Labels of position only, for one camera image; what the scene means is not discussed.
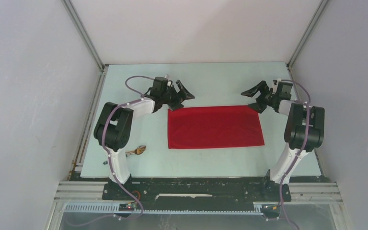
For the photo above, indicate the red cloth napkin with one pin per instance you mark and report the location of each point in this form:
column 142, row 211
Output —
column 214, row 127

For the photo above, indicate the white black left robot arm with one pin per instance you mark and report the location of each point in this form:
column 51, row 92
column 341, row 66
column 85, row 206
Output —
column 113, row 127

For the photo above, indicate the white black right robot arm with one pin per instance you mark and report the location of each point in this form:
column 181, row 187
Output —
column 304, row 130

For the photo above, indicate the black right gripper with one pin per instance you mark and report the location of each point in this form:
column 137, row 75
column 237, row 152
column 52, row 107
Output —
column 262, row 86

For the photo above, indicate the aluminium corner frame post left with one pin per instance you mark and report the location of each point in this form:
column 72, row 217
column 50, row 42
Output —
column 75, row 18

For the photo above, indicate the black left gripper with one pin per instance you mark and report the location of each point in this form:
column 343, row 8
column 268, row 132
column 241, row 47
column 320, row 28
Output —
column 183, row 94

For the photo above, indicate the aluminium corner frame post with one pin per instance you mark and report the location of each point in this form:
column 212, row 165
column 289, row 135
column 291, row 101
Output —
column 308, row 32
column 75, row 18

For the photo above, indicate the aluminium front rail frame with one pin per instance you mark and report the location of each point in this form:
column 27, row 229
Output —
column 301, row 193

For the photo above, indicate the aluminium corner frame post right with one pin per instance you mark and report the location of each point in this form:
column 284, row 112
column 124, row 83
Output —
column 308, row 32

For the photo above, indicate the grey slotted cable duct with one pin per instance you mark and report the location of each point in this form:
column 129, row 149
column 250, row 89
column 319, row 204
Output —
column 115, row 208

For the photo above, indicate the wooden fork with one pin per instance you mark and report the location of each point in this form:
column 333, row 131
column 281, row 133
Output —
column 138, row 151

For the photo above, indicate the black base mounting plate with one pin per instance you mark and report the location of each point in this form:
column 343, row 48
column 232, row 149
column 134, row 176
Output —
column 228, row 193

